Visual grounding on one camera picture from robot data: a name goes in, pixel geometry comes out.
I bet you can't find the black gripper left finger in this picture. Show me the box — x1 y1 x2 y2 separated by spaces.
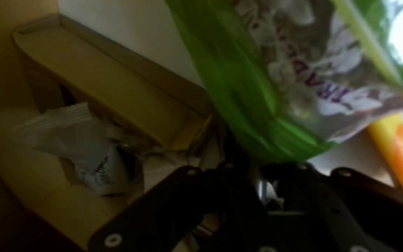
89 167 240 252

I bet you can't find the green snack bag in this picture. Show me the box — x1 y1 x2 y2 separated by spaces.
166 0 403 163

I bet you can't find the wooden drawer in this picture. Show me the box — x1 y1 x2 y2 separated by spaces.
0 0 213 248

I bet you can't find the orange yellow peeler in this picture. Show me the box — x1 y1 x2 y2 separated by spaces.
369 115 403 188

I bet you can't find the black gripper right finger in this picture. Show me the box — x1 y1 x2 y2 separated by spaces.
262 163 403 252

